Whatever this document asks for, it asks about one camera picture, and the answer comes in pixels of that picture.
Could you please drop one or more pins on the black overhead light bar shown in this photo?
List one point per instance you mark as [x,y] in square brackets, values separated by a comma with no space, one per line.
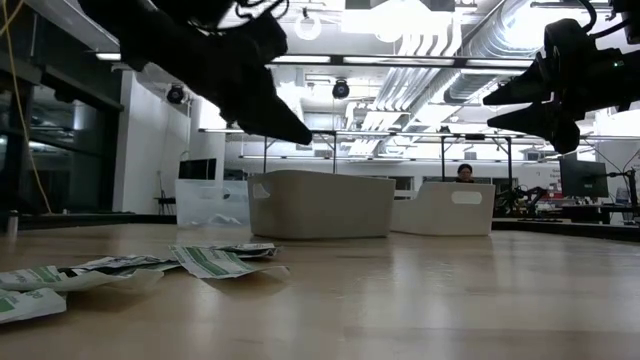
[400,61]

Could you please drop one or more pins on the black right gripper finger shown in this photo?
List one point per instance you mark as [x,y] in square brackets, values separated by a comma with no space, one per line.
[540,124]
[525,87]

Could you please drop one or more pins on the white plastic bin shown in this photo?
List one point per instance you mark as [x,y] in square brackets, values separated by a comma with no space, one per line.
[440,215]

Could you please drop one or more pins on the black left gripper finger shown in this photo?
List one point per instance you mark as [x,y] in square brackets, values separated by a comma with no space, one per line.
[280,122]

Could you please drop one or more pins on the grey plastic bin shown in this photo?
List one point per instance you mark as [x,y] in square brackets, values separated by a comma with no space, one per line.
[320,205]

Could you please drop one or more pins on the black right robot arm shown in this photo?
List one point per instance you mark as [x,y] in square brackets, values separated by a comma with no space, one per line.
[632,20]

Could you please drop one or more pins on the person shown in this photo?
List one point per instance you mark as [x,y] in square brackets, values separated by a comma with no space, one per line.
[465,172]

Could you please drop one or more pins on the small white bottle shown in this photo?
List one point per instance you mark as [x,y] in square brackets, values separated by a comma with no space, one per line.
[12,224]

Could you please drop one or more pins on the black ceiling spotlight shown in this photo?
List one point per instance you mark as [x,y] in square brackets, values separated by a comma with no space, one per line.
[175,94]
[340,89]

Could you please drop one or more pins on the black computer monitor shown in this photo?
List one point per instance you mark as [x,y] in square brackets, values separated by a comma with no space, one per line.
[197,169]
[582,177]

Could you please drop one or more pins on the clear plastic bin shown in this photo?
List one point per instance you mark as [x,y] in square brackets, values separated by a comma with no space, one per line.
[210,200]

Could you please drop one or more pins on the round ceiling lamp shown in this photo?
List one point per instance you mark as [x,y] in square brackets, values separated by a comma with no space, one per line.
[307,27]

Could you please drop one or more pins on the green striped adhesive bandage packet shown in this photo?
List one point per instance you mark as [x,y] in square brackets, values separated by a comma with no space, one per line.
[25,304]
[125,262]
[210,262]
[65,279]

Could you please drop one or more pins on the black metal workbench frame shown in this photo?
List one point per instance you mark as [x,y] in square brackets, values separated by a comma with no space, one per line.
[375,133]

